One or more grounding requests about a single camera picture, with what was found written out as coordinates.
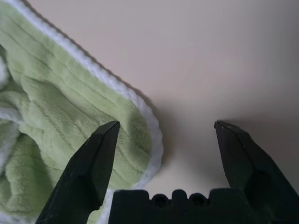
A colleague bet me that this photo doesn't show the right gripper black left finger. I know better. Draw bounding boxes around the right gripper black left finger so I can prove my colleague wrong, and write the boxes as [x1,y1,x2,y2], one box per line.
[34,120,121,224]

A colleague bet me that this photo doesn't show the green towel with white trim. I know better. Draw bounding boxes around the green towel with white trim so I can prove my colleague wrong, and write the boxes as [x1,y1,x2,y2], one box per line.
[0,0,164,224]

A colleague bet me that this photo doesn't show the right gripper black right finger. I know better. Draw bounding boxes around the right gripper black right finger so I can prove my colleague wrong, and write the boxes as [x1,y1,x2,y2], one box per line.
[214,119,299,224]

